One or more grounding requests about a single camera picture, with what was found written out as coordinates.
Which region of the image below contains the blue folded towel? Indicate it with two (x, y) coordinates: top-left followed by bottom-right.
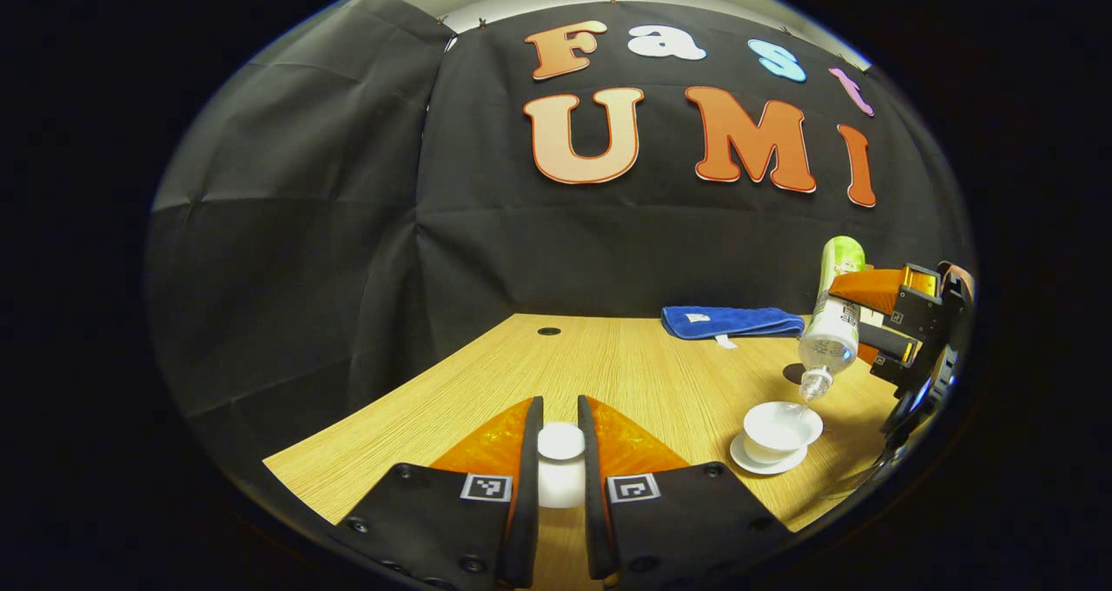
(661, 305), (806, 349)

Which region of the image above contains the black backdrop cloth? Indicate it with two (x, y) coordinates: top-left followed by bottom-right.
(143, 0), (978, 453)

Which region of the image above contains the white saucer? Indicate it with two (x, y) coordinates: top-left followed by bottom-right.
(729, 433), (810, 476)

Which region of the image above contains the clear water bottle green base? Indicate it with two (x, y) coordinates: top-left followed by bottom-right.
(798, 236), (868, 403)

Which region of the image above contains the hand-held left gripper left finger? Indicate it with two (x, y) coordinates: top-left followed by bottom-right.
(334, 395), (546, 590)

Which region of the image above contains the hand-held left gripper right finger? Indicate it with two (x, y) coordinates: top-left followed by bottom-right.
(578, 395), (793, 590)

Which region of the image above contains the white teacup lid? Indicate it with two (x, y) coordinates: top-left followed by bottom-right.
(537, 422), (588, 510)

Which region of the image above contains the white teacup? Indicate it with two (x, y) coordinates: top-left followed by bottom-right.
(743, 401), (824, 466)

